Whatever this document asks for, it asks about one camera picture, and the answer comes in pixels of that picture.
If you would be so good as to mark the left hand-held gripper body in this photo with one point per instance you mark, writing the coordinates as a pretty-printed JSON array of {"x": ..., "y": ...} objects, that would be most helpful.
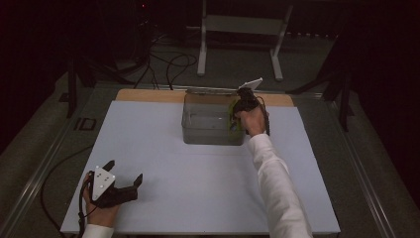
[{"x": 110, "y": 193}]

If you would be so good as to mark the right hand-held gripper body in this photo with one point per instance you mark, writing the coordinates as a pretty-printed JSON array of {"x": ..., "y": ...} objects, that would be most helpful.
[{"x": 246, "y": 99}]

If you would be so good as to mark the clear grey plastic box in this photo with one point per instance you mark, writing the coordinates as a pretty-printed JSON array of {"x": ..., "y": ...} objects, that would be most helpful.
[{"x": 208, "y": 122}]

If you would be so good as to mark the person's left hand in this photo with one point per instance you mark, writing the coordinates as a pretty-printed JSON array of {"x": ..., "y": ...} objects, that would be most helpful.
[{"x": 99, "y": 213}]

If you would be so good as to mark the person's right hand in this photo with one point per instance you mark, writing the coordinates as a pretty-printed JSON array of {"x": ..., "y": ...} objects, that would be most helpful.
[{"x": 252, "y": 122}]

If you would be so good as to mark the white table sheet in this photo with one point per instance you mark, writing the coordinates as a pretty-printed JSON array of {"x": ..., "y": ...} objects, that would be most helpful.
[{"x": 198, "y": 185}]

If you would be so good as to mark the white metal stand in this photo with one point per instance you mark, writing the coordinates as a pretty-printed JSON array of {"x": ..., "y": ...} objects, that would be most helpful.
[{"x": 244, "y": 24}]

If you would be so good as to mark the black stand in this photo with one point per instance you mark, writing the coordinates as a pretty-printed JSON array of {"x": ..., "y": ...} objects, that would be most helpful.
[
  {"x": 336, "y": 86},
  {"x": 76, "y": 82}
]

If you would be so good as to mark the black square floor frame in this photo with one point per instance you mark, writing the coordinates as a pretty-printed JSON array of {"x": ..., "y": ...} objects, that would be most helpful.
[{"x": 85, "y": 124}]

